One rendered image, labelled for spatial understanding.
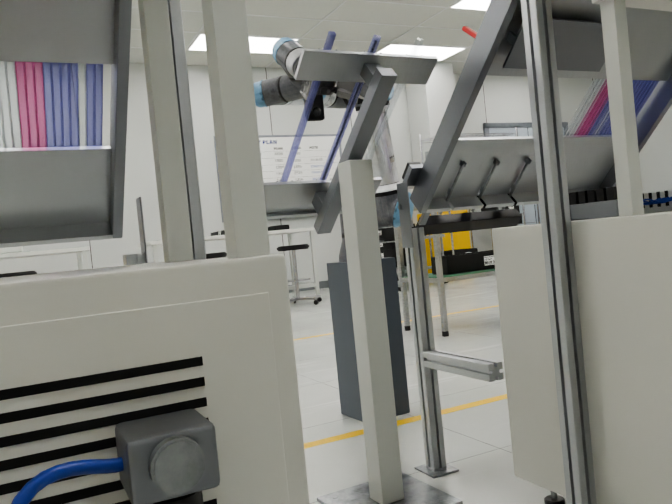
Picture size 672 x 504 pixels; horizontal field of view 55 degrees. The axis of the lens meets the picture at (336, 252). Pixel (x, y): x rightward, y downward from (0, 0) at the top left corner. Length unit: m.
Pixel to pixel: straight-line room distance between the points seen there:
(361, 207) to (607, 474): 0.74
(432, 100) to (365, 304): 8.05
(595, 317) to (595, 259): 0.11
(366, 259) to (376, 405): 0.34
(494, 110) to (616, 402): 9.61
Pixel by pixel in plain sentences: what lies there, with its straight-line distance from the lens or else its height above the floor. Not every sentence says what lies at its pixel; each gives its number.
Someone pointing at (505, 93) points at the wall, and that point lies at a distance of 11.00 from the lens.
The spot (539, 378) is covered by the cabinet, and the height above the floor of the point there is 0.30.
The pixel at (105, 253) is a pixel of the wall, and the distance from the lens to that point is 8.11.
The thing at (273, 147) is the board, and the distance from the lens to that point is 8.73.
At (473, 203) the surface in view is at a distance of 1.82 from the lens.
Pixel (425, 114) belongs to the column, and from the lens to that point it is 9.42.
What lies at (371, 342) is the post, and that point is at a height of 0.39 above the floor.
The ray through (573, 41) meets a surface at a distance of 1.64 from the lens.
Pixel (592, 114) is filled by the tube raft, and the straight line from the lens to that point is 1.94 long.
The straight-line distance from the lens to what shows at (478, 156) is 1.75.
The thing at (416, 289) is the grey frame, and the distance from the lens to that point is 1.69.
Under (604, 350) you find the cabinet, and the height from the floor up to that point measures 0.38.
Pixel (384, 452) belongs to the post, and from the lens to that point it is 1.57.
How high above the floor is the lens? 0.63
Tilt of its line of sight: 1 degrees down
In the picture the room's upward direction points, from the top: 6 degrees counter-clockwise
